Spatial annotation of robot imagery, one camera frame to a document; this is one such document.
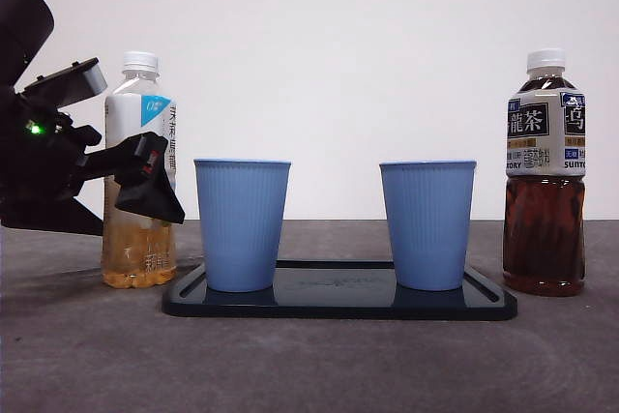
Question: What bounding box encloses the pale jasmine tea bottle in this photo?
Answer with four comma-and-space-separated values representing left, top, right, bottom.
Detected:
100, 49, 178, 290

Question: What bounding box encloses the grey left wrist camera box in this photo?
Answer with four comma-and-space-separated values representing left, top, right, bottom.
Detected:
22, 57, 108, 107

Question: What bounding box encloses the dark blue flat tray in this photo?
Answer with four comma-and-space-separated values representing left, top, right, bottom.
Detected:
160, 259, 518, 322

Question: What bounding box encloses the blue ribbed plastic cup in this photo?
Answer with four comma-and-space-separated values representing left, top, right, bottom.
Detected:
378, 159, 479, 292
192, 157, 292, 293

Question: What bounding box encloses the dark oolong tea bottle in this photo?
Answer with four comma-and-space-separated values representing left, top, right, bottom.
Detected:
502, 47, 587, 297

